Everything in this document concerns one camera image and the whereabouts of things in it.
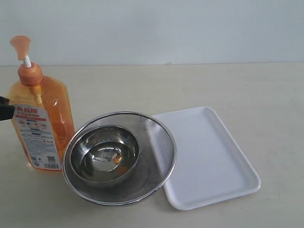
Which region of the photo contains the orange pump soap bottle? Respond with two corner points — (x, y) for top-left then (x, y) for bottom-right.
(7, 36), (75, 171)

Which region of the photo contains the small stainless steel bowl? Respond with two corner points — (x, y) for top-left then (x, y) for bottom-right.
(69, 125), (141, 188)

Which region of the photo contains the steel mesh colander basket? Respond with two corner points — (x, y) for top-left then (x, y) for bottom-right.
(62, 111), (177, 206)

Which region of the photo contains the white rectangular plastic tray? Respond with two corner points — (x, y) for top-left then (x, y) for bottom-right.
(155, 106), (261, 210)

